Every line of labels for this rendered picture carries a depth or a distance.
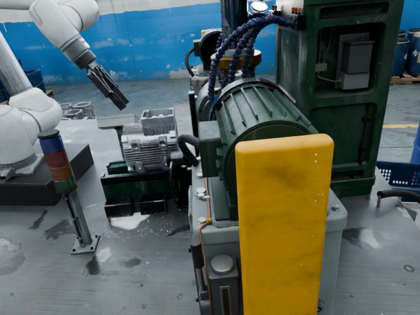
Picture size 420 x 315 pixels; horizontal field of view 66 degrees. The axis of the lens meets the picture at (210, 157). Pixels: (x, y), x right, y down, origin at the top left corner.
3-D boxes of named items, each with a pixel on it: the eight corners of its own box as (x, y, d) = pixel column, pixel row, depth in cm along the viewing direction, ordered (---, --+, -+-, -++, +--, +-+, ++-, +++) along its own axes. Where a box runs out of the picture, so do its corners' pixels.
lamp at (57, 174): (75, 170, 100) (71, 157, 98) (69, 180, 95) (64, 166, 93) (56, 172, 100) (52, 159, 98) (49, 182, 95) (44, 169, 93)
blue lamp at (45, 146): (67, 144, 96) (63, 130, 94) (60, 152, 91) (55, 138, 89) (47, 145, 96) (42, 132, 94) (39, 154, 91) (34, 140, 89)
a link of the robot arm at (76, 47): (82, 32, 117) (94, 46, 119) (65, 47, 119) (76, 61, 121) (75, 35, 109) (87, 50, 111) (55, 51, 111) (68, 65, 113)
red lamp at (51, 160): (71, 157, 98) (67, 144, 96) (64, 166, 93) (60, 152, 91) (52, 159, 98) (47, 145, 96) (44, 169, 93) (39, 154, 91)
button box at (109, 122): (139, 126, 151) (137, 115, 151) (135, 124, 144) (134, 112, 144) (102, 129, 151) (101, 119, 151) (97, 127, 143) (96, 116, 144)
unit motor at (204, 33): (231, 96, 202) (227, 24, 183) (239, 113, 173) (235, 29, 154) (190, 100, 202) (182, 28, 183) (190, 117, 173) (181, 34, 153)
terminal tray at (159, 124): (176, 124, 130) (174, 107, 126) (175, 134, 120) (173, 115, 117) (146, 127, 129) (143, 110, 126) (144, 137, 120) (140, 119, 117)
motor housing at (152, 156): (180, 153, 140) (175, 112, 132) (180, 175, 123) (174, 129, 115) (135, 158, 140) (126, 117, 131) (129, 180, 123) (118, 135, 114)
